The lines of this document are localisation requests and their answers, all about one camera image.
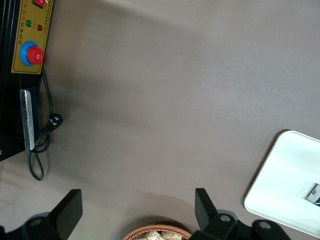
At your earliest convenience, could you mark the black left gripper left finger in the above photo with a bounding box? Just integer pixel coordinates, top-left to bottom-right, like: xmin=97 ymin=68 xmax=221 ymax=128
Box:
xmin=0 ymin=189 xmax=83 ymax=240

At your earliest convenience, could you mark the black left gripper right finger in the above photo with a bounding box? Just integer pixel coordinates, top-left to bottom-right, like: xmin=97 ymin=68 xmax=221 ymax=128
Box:
xmin=191 ymin=187 xmax=292 ymax=240

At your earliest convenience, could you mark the cream plastic tray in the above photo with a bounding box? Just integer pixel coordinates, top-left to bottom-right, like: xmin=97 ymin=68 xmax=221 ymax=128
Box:
xmin=243 ymin=129 xmax=320 ymax=237

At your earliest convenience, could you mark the clear wrapped beige snack pack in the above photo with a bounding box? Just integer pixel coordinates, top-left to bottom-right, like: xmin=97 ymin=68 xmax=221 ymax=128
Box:
xmin=159 ymin=231 xmax=183 ymax=240
xmin=139 ymin=231 xmax=163 ymax=240

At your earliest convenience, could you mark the round brown wicker basket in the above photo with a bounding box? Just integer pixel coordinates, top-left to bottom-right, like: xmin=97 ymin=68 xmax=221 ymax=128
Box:
xmin=122 ymin=223 xmax=193 ymax=240

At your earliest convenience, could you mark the black snack pack with barcode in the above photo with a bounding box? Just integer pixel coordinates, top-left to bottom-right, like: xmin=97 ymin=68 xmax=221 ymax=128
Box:
xmin=304 ymin=182 xmax=320 ymax=207

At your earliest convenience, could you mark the black yellow control box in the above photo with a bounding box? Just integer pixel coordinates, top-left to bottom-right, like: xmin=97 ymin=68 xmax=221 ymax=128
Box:
xmin=0 ymin=0 xmax=55 ymax=162

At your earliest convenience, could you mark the black power cord with plug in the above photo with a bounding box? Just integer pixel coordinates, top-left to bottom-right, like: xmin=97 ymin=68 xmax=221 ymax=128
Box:
xmin=27 ymin=67 xmax=63 ymax=181

